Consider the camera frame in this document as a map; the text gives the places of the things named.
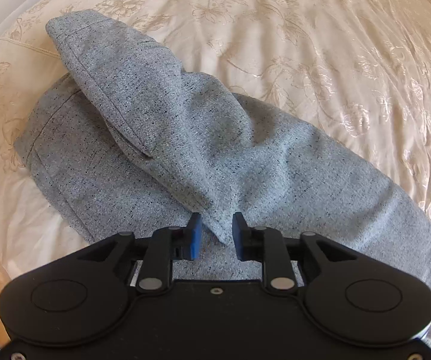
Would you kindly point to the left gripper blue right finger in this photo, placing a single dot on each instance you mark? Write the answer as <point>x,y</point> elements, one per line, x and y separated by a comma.
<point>247,241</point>

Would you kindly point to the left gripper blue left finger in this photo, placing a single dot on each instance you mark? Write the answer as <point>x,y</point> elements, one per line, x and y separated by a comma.
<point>186,241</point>

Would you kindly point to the grey speckled pants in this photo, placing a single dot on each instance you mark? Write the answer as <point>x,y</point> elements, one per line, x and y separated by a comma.
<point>128,140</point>

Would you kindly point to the cream embroidered bedspread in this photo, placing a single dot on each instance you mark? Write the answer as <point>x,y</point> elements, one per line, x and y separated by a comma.
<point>360,70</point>

